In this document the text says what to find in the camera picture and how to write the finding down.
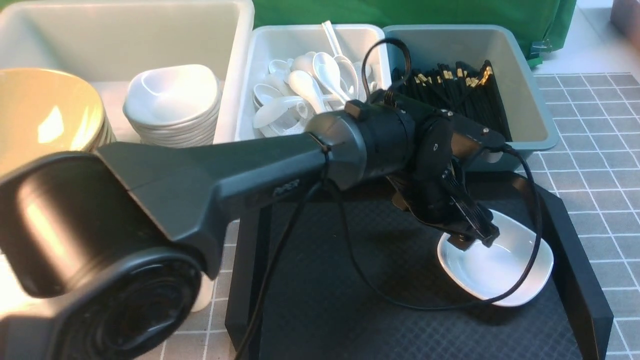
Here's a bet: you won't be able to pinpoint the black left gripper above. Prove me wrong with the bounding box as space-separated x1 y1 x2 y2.
385 109 506 251

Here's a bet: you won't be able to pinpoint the small white square dish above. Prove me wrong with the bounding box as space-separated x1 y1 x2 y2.
436 210 554 307

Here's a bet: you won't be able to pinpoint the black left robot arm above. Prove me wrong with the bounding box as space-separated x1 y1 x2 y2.
1 99 506 360

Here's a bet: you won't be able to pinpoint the black chopsticks bundle gold bands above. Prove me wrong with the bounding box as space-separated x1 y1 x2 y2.
398 60 513 142

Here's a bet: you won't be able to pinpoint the grey grid table mat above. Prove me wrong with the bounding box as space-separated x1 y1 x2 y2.
528 73 639 360

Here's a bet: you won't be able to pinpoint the black plastic serving tray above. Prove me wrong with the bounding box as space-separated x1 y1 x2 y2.
242 180 614 360

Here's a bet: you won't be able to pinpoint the teal plastic chopstick bin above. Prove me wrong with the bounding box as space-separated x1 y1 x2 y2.
383 24 560 158

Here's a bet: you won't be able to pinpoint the green cloth bag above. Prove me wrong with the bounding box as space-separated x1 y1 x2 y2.
253 0 577 68

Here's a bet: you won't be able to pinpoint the pile of white spoons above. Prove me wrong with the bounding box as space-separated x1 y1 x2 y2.
253 22 391 138

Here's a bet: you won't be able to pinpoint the white plastic spoon bin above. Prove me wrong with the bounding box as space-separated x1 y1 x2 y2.
234 23 385 141

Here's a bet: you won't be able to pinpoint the stack of white dishes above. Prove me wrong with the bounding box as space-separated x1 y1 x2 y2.
122 64 223 148

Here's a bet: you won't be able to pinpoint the large white plastic tub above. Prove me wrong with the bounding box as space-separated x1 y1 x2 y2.
0 0 256 313

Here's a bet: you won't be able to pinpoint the stack of yellow bowls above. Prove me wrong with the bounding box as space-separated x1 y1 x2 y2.
0 68 116 175

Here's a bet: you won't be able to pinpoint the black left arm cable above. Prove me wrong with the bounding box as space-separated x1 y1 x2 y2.
235 37 545 360

